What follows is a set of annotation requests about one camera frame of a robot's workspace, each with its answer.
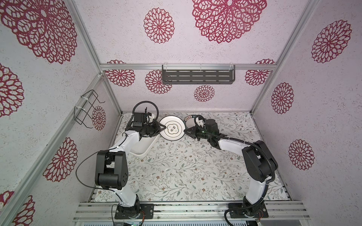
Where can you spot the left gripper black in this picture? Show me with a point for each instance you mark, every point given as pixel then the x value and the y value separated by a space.
pixel 157 129

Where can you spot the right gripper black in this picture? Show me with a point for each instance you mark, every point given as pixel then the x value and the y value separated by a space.
pixel 194 132

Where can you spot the white plate brown line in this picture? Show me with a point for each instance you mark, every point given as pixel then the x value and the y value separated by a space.
pixel 174 128

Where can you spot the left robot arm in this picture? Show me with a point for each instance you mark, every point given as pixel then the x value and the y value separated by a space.
pixel 112 173

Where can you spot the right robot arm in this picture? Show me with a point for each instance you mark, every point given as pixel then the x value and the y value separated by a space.
pixel 259 162

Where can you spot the white plastic bin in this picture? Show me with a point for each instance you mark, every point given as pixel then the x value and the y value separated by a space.
pixel 143 147

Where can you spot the green rim plate back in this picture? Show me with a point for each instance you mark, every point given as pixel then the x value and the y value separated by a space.
pixel 190 118

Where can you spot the grey slotted wall shelf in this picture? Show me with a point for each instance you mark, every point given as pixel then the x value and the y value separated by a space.
pixel 197 77

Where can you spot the black wire wall rack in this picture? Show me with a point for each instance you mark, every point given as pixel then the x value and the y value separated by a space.
pixel 83 112

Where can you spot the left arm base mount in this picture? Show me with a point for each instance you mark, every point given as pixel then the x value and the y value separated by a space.
pixel 138 211

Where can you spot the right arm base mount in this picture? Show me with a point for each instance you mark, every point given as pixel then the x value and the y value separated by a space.
pixel 245 211

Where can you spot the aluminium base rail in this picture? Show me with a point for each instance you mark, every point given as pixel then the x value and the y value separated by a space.
pixel 187 211

